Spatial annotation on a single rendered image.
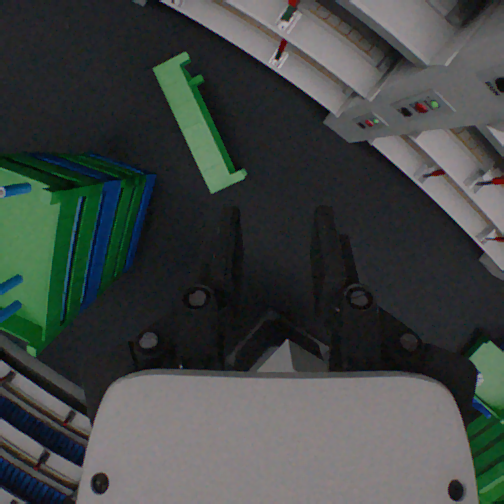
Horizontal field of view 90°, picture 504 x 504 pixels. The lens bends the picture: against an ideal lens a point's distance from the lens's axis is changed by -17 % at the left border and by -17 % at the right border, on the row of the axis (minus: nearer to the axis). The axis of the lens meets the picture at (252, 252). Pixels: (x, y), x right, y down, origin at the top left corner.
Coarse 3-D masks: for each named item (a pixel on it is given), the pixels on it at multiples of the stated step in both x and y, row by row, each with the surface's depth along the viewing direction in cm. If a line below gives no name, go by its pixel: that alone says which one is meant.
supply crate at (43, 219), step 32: (0, 160) 41; (32, 192) 44; (64, 192) 40; (0, 224) 46; (32, 224) 46; (64, 224) 43; (0, 256) 48; (32, 256) 48; (64, 256) 46; (32, 288) 50; (32, 320) 52; (32, 352) 45
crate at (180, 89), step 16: (160, 64) 56; (176, 64) 56; (160, 80) 57; (176, 80) 57; (192, 80) 73; (176, 96) 58; (192, 96) 58; (176, 112) 59; (192, 112) 60; (208, 112) 77; (192, 128) 61; (208, 128) 60; (192, 144) 61; (208, 144) 61; (208, 160) 62; (224, 160) 81; (208, 176) 63; (224, 176) 63; (240, 176) 63
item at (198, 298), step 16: (192, 288) 10; (208, 288) 10; (192, 304) 10; (208, 304) 10; (192, 320) 9; (208, 320) 9; (192, 336) 9; (208, 336) 9; (224, 336) 12; (176, 352) 9; (192, 352) 9; (208, 352) 9; (224, 352) 11; (176, 368) 8; (192, 368) 8; (208, 368) 8; (224, 368) 10
